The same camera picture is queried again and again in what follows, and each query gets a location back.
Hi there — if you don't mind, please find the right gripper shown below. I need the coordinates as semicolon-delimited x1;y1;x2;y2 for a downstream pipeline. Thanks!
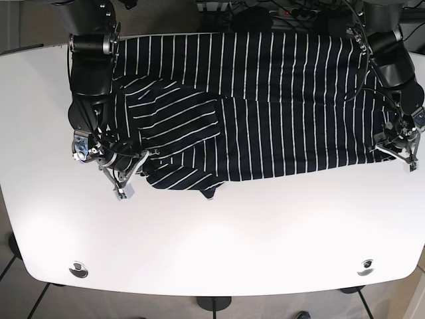
98;150;149;201

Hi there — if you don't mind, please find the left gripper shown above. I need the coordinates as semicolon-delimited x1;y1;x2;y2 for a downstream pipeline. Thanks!
371;121;420;173

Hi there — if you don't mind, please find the navy white striped T-shirt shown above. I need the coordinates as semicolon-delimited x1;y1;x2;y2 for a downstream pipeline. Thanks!
114;33;392;197

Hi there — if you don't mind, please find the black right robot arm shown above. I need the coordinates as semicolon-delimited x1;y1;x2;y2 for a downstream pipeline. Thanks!
49;1;149;200

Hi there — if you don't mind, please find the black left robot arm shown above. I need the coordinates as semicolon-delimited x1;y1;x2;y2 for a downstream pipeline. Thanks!
344;1;424;172

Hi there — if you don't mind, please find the left chrome table grommet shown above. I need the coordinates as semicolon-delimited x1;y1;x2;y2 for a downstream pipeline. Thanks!
68;261;88;278

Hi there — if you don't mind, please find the chrome table grommet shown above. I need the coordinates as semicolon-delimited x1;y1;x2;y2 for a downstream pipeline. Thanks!
357;259;375;276
68;261;88;278

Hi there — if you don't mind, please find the right chrome table grommet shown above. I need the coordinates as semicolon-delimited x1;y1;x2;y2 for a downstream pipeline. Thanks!
357;259;375;276

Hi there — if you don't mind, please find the front black table foot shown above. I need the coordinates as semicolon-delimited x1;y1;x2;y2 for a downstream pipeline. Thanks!
196;296;232;312

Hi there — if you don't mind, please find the grey sneaker shoe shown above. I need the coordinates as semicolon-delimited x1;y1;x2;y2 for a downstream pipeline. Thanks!
295;311;311;319

